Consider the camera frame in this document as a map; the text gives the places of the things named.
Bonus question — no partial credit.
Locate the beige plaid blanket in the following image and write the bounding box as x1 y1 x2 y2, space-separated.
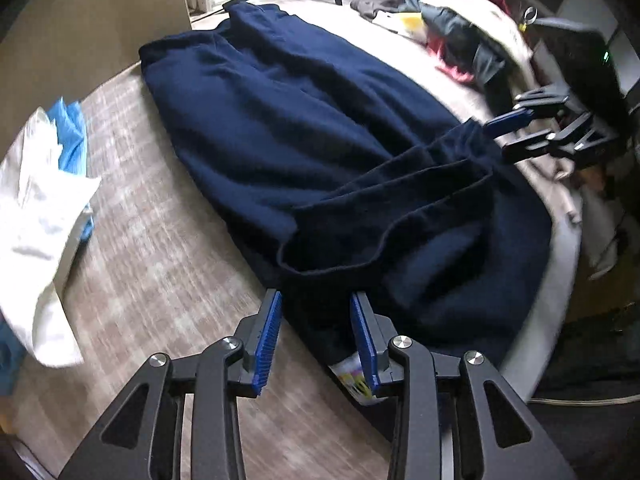
0 0 586 461

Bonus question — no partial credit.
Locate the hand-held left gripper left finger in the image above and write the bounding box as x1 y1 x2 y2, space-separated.
57 288 284 480

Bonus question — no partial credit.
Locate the white cable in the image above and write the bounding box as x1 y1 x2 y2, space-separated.
529 396 640 407

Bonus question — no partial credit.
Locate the blue cloth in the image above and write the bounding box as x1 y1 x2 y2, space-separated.
49 97 97 242

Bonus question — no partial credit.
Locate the navy blue garment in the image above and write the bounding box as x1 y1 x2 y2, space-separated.
138 2 553 367

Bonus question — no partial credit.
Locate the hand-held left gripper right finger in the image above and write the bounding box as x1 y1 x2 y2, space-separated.
349 291 579 480

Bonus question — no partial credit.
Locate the pile of mixed clothes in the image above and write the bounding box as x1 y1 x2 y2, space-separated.
350 0 543 111

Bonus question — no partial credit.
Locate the white printed tag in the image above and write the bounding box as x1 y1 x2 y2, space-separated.
329 352 379 407

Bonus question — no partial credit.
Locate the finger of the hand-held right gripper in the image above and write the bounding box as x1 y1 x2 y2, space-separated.
500 114 626 172
482 86 576 139

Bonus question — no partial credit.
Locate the white round table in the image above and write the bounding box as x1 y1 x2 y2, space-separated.
497 180 587 402

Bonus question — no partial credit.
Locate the white cloth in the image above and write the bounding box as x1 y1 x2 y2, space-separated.
0 107 104 369

